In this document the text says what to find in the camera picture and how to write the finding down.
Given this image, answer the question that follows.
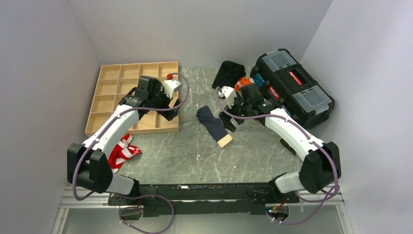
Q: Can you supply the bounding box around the blue item by toolbox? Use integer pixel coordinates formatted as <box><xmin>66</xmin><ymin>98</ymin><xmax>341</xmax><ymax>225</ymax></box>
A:
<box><xmin>253</xmin><ymin>73</ymin><xmax>265</xmax><ymax>89</ymax></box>

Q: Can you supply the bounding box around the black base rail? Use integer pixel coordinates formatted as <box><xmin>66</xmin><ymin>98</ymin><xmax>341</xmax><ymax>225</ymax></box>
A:
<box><xmin>108</xmin><ymin>182</ymin><xmax>299</xmax><ymax>217</ymax></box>

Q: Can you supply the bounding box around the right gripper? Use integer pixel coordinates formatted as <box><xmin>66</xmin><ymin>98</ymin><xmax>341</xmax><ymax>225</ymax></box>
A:
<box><xmin>219</xmin><ymin>92</ymin><xmax>252</xmax><ymax>132</ymax></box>

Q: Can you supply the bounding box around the yellow black screwdriver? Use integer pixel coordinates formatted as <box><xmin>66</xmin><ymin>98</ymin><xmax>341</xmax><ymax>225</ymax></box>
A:
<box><xmin>280</xmin><ymin>138</ymin><xmax>297</xmax><ymax>156</ymax></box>

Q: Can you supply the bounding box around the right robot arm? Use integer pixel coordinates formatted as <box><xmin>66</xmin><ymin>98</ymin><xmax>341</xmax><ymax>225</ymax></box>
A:
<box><xmin>215</xmin><ymin>83</ymin><xmax>341</xmax><ymax>202</ymax></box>

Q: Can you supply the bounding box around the purple cable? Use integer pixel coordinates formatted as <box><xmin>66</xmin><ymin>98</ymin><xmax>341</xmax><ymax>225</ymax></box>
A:
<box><xmin>71</xmin><ymin>73</ymin><xmax>190</xmax><ymax>234</ymax></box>
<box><xmin>215</xmin><ymin>86</ymin><xmax>341</xmax><ymax>226</ymax></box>

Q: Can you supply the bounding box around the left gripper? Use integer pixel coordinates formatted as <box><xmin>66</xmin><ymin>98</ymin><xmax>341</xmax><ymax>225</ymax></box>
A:
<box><xmin>149</xmin><ymin>82</ymin><xmax>182</xmax><ymax>120</ymax></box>

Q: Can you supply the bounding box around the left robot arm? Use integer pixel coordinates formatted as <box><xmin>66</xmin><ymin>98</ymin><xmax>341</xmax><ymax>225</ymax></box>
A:
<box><xmin>67</xmin><ymin>73</ymin><xmax>183</xmax><ymax>205</ymax></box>

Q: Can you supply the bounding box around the red white garment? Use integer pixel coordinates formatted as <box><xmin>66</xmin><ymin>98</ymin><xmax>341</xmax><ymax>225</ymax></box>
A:
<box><xmin>108</xmin><ymin>134</ymin><xmax>142</xmax><ymax>174</ymax></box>

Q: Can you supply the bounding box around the wooden compartment tray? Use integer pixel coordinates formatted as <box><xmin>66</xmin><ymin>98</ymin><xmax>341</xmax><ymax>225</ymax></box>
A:
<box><xmin>85</xmin><ymin>61</ymin><xmax>179</xmax><ymax>137</ymax></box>

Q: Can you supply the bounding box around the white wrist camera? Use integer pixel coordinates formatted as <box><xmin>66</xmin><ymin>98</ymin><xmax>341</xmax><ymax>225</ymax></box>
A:
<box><xmin>162</xmin><ymin>74</ymin><xmax>182</xmax><ymax>99</ymax></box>
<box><xmin>218</xmin><ymin>86</ymin><xmax>237</xmax><ymax>109</ymax></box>

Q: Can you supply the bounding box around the black toolbox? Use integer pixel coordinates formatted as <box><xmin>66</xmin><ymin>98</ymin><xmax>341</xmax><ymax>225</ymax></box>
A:
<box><xmin>250</xmin><ymin>49</ymin><xmax>335</xmax><ymax>129</ymax></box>

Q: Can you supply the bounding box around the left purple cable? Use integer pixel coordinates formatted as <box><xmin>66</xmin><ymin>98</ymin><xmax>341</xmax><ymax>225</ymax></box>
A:
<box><xmin>71</xmin><ymin>73</ymin><xmax>190</xmax><ymax>234</ymax></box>

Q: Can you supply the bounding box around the orange white garment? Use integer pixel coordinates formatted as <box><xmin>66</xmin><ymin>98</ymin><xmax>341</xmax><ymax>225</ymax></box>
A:
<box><xmin>234</xmin><ymin>78</ymin><xmax>254</xmax><ymax>92</ymax></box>

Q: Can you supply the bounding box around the black garment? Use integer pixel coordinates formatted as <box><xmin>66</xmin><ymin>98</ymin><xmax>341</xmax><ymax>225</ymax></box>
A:
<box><xmin>211</xmin><ymin>60</ymin><xmax>246</xmax><ymax>89</ymax></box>

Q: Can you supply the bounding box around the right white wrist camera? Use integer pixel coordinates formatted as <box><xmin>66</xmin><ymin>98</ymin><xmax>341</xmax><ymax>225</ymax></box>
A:
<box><xmin>218</xmin><ymin>86</ymin><xmax>237</xmax><ymax>109</ymax></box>

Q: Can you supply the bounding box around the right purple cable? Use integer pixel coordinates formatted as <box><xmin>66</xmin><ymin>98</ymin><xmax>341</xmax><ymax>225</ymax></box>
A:
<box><xmin>215</xmin><ymin>86</ymin><xmax>341</xmax><ymax>226</ymax></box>

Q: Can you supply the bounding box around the aluminium frame rail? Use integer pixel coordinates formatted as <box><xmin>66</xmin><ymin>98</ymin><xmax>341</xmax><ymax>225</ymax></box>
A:
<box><xmin>52</xmin><ymin>184</ymin><xmax>354</xmax><ymax>234</ymax></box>

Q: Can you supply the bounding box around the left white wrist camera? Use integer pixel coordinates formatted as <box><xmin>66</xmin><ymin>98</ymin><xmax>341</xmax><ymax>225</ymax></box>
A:
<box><xmin>162</xmin><ymin>74</ymin><xmax>182</xmax><ymax>99</ymax></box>

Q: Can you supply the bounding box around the navy underwear beige waistband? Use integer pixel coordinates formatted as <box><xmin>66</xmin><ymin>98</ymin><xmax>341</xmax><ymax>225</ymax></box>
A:
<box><xmin>196</xmin><ymin>106</ymin><xmax>233</xmax><ymax>148</ymax></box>

